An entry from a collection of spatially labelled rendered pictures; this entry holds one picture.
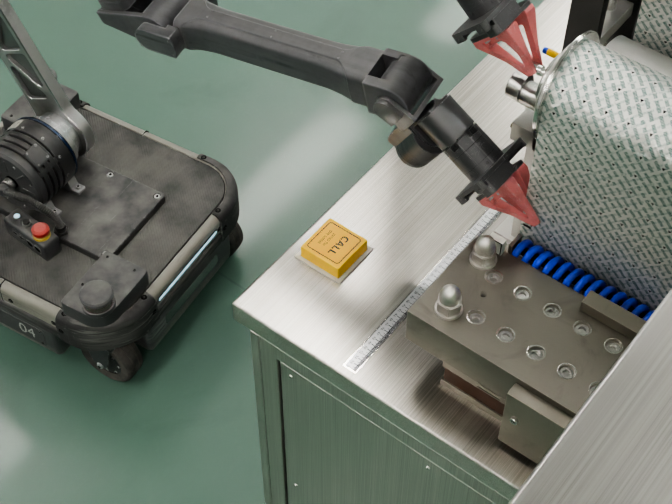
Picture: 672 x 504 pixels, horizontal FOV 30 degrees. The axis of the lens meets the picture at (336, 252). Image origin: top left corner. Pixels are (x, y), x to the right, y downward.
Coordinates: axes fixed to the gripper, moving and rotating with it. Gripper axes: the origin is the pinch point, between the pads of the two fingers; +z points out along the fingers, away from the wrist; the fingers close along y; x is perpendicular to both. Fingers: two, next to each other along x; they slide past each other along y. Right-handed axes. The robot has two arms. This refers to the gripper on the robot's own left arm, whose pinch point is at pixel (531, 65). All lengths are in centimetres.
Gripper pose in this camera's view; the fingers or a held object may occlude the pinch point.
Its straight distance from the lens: 155.8
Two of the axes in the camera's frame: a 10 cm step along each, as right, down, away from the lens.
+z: 6.0, 7.6, 2.6
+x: 5.2, -1.2, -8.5
